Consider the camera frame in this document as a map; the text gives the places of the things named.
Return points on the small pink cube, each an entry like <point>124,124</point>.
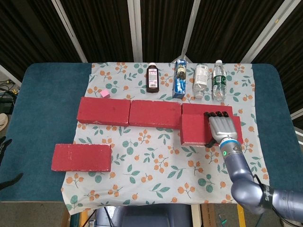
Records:
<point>104,93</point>

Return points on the water bottle with green label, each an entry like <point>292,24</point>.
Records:
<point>219,80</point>

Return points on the clear bottle with white label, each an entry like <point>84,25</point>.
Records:
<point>200,78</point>

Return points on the beige straw hat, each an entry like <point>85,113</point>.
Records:
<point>2,120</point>

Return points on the red brick with white-chipped edges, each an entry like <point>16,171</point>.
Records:
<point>80,157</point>

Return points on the red brick with broken corner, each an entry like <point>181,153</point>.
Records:
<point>196,108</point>

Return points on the brown cardboard box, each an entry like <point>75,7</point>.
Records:
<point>208,215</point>

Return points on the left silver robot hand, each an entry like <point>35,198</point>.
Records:
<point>4,145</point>

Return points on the blue cookie box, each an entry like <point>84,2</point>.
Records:
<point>179,80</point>

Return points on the dark slatted white-framed partition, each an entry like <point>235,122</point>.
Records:
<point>106,23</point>

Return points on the red brick with worn patch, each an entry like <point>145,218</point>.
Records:
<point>193,130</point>

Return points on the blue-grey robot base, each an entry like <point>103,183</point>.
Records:
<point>146,215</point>

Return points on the teal felt table cover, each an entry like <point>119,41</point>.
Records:
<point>35,118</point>

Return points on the yellow table leg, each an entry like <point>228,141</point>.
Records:
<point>241,215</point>

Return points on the plain red brick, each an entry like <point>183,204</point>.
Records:
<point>154,113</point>

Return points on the floral tablecloth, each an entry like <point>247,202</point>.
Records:
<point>151,165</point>

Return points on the brown medicine bottle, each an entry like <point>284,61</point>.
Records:
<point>153,78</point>

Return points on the red brick with white scratches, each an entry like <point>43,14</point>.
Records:
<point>104,110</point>

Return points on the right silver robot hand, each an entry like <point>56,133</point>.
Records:
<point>223,127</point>

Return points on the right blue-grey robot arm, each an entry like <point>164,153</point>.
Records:
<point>236,170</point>

